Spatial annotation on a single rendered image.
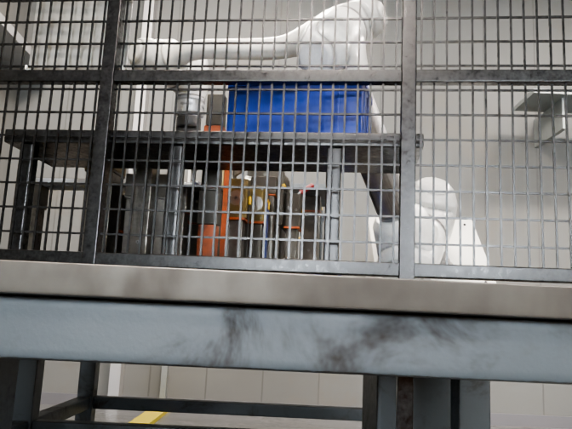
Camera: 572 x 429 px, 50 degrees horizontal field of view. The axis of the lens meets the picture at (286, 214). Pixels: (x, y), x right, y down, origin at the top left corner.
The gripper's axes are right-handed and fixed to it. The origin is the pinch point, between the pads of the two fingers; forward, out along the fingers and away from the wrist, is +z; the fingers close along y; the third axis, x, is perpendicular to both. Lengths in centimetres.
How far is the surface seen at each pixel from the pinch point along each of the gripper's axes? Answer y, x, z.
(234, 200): 16.4, -3.0, 6.1
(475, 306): 66, -98, 38
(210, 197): 16.5, -32.4, 11.4
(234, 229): 16.8, -2.3, 14.6
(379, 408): 60, 5, 63
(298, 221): 32.3, 29.5, 6.4
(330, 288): 49, -100, 36
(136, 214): -2.2, -31.3, 16.1
